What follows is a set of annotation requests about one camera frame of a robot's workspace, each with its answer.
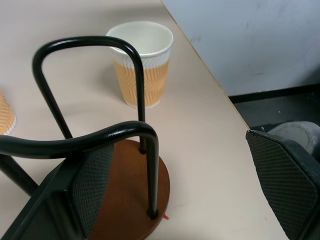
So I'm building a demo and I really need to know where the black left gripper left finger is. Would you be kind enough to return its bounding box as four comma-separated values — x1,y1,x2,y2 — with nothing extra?
0,144,115,240

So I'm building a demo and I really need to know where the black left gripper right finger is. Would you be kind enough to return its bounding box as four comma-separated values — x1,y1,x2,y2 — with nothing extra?
245,129,320,240

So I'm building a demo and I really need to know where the orange ribbed paper cup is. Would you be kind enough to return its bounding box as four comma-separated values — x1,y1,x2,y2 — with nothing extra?
105,21,174,110
0,90,17,136

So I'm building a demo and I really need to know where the grey round object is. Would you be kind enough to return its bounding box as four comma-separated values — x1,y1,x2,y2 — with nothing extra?
267,120,320,158

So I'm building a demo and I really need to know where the black wire cup holder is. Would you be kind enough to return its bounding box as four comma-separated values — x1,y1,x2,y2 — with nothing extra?
0,36,171,240

